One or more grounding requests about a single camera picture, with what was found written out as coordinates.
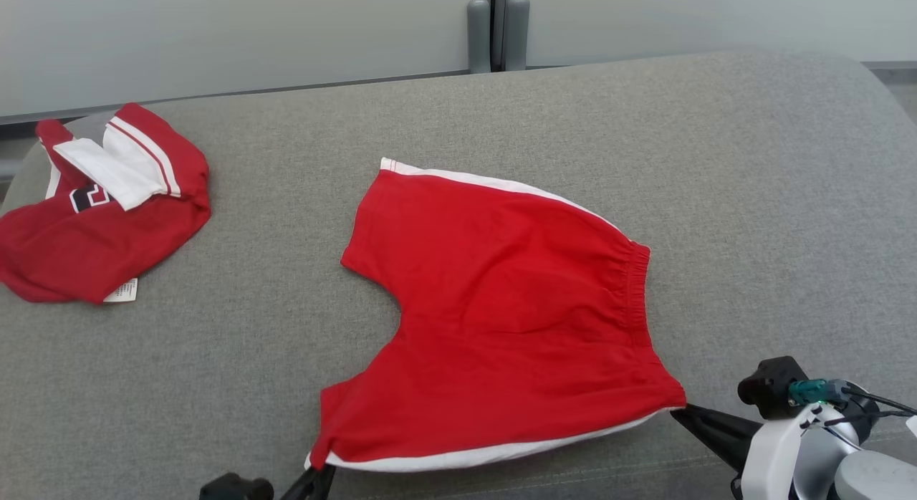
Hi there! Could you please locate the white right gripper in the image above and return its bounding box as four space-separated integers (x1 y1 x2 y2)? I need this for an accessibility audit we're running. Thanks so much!
670 405 822 500

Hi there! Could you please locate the red shorts white side stripe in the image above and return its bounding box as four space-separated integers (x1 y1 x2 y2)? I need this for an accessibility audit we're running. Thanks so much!
304 158 687 473

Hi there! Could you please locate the red Bulls basketball jersey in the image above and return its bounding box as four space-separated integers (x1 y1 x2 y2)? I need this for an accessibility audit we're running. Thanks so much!
0 102 213 304

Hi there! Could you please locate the grey fabric sofa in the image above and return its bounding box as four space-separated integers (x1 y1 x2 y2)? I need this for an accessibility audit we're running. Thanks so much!
0 49 917 500

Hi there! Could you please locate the right camera cable teal plug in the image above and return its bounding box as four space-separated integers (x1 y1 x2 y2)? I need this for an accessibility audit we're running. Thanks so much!
788 378 917 423

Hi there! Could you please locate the grey partition post foot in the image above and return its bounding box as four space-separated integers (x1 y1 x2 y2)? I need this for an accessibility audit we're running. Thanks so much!
504 0 531 71
467 0 492 73

